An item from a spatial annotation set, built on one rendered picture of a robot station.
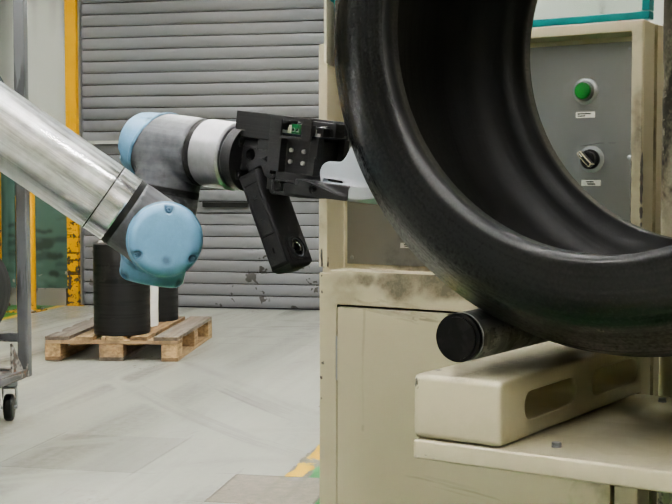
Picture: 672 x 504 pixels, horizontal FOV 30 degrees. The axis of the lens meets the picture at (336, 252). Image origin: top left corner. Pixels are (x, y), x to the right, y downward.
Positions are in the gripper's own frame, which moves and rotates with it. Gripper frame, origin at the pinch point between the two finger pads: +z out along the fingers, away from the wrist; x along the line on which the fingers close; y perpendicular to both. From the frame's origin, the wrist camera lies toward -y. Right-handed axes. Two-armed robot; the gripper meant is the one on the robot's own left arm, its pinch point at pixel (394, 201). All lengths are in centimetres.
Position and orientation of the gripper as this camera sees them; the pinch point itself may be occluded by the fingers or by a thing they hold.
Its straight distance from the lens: 125.9
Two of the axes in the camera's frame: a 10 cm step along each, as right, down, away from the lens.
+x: 5.6, -0.4, 8.3
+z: 8.2, 1.6, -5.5
